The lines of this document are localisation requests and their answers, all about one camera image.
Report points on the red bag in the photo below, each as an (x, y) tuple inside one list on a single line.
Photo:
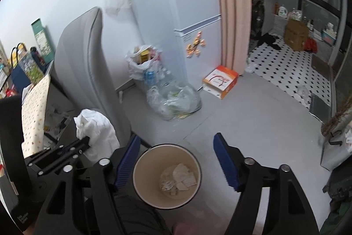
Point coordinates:
[(310, 45)]

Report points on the white round waste bin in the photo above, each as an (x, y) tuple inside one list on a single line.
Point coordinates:
[(148, 163)]

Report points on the white detergent bottle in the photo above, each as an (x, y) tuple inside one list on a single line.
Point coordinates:
[(282, 11)]

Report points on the navy lunch bag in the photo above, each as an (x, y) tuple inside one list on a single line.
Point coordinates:
[(19, 76)]

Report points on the brown straw broom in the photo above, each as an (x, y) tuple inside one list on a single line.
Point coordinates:
[(337, 120)]

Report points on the floral tablecloth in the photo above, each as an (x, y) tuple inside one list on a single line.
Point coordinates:
[(34, 119)]

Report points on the clear bag of bottles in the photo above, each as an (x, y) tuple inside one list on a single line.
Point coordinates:
[(176, 102)]

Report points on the brown doormat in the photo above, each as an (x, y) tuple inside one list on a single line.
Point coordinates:
[(320, 67)]

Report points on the person's leg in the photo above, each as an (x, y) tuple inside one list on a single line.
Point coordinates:
[(143, 215)]

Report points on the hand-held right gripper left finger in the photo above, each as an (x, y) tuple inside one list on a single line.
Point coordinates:
[(128, 166)]

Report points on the pink curtain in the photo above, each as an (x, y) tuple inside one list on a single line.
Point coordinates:
[(233, 3)]

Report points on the white refrigerator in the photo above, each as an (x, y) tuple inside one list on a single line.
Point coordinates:
[(165, 3)]

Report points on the orange dragon fridge magnet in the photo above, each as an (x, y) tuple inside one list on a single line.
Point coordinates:
[(195, 45)]

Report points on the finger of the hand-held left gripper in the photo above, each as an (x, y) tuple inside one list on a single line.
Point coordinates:
[(68, 158), (55, 151)]

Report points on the front-load washing machine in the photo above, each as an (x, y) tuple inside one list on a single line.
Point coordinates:
[(258, 12)]

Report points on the tall green box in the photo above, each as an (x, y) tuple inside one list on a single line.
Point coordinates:
[(44, 39)]

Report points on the grey upholstered chair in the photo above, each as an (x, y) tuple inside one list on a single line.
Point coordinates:
[(82, 72)]

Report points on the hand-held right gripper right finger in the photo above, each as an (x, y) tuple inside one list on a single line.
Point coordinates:
[(227, 163)]

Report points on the orange and white cardboard box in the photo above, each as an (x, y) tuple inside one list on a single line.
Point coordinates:
[(220, 80)]

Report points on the brown cardboard box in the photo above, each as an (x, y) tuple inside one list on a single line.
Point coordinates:
[(297, 34)]

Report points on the white plastic bag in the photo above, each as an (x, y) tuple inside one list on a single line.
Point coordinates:
[(99, 130)]

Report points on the white bag of rubbish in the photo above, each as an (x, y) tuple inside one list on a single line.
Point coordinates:
[(140, 64)]

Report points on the black cloth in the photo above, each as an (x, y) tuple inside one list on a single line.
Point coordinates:
[(271, 42)]

